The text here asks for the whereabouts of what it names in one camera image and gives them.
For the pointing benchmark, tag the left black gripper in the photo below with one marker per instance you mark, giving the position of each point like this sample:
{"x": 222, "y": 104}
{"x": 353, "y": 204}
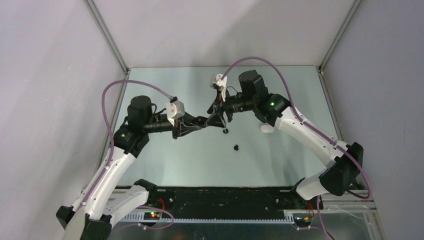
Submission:
{"x": 179, "y": 126}

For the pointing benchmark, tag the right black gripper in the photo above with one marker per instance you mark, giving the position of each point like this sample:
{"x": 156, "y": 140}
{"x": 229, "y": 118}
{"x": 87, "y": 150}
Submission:
{"x": 215, "y": 108}

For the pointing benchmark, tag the white earbud charging case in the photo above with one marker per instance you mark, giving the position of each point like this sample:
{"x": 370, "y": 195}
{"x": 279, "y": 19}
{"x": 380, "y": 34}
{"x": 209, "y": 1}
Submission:
{"x": 266, "y": 128}

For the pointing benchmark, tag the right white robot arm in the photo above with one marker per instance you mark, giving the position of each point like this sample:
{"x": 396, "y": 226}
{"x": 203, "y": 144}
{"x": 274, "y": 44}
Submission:
{"x": 341, "y": 160}

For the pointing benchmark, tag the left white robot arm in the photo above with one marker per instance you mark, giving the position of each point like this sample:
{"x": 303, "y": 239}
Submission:
{"x": 92, "y": 216}

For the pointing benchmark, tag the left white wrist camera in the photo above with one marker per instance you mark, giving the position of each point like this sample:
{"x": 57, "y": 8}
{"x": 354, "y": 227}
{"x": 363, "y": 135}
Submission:
{"x": 174, "y": 110}

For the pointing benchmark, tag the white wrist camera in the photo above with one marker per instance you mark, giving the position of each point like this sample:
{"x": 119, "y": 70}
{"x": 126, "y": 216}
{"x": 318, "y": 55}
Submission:
{"x": 219, "y": 82}
{"x": 174, "y": 110}

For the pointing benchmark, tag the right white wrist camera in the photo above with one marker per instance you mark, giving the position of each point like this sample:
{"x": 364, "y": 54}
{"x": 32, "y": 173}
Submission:
{"x": 219, "y": 82}

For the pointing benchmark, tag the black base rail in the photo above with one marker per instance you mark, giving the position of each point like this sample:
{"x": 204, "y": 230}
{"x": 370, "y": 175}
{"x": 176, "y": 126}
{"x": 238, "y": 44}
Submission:
{"x": 229, "y": 203}

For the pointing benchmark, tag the left aluminium frame post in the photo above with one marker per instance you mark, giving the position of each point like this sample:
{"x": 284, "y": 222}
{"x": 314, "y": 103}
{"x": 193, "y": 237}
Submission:
{"x": 107, "y": 35}

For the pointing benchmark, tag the aluminium frame post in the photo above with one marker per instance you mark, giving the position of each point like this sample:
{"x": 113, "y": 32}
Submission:
{"x": 339, "y": 34}
{"x": 107, "y": 35}

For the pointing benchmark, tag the right aluminium frame post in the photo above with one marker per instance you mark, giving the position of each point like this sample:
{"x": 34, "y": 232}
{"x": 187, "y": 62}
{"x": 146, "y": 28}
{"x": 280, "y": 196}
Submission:
{"x": 339, "y": 34}

